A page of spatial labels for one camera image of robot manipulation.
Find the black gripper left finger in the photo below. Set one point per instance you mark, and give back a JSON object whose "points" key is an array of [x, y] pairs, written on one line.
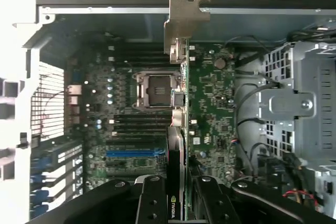
{"points": [[153, 203]]}

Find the silver drive cage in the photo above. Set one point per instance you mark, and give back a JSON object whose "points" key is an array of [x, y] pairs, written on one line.
{"points": [[302, 103]]}

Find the black open PC case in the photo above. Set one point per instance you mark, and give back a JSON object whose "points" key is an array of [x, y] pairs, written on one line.
{"points": [[236, 24]]}

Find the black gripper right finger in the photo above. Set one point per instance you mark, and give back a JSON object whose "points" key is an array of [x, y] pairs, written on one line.
{"points": [[218, 205]]}

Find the green motherboard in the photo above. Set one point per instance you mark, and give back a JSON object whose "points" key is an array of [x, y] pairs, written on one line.
{"points": [[210, 103]]}

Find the metal CPU socket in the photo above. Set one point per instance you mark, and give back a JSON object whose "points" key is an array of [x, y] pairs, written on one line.
{"points": [[157, 90]]}

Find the silver coin battery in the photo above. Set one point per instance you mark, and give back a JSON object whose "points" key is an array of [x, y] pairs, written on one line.
{"points": [[220, 63]]}

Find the blue expansion slot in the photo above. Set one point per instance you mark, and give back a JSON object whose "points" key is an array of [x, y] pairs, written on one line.
{"points": [[131, 153]]}

